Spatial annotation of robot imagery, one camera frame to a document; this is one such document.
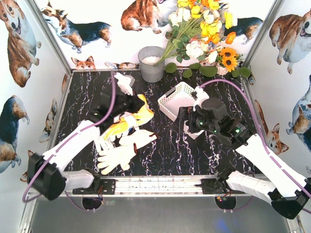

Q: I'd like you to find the cream leather glove front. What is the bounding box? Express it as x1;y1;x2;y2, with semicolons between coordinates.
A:
97;143;137;175

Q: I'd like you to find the purple cable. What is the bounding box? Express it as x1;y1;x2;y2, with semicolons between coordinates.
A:
199;79;311;212
22;70;117;212

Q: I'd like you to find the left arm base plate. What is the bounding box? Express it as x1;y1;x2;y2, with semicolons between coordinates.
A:
72;179;116;195

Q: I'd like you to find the white knit glove left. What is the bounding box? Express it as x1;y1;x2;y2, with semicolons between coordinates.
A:
94;136;114;153

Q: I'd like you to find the yellow dotted knit glove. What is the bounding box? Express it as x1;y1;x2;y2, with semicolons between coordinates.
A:
102;116;138;140

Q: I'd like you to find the cream leather glove rear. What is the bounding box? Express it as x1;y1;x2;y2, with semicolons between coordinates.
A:
119;129;157;148

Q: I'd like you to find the artificial flower bouquet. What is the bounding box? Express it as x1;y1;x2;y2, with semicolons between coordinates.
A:
158;0;238;64

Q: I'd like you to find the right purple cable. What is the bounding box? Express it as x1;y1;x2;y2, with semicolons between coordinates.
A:
199;79;311;212

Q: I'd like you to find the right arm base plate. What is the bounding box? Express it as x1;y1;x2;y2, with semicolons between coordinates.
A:
201;179;231;194

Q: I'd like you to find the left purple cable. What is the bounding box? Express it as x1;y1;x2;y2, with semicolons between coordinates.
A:
22;70;117;212

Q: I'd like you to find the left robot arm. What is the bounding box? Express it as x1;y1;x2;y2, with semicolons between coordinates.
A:
26;94;145;200

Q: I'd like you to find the white plastic storage basket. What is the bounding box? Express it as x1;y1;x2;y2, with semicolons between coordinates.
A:
158;82;203;140

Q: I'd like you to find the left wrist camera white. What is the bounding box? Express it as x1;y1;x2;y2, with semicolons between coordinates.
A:
114;73;135;96

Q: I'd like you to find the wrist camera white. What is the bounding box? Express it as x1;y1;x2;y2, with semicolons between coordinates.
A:
191;86;209;107
114;73;135;96

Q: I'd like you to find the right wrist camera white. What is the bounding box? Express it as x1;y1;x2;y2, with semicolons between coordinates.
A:
191;86;209;107

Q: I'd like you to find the grey metal bucket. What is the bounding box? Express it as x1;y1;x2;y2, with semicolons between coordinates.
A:
138;46;165;83

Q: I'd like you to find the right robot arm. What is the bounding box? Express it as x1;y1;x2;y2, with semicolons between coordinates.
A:
174;98;311;219

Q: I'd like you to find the sunflower pot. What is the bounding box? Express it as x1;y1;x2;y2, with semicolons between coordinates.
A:
216;47;243;72

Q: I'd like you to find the cream leather glove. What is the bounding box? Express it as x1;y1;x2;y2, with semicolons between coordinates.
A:
97;143;137;175
119;129;157;148

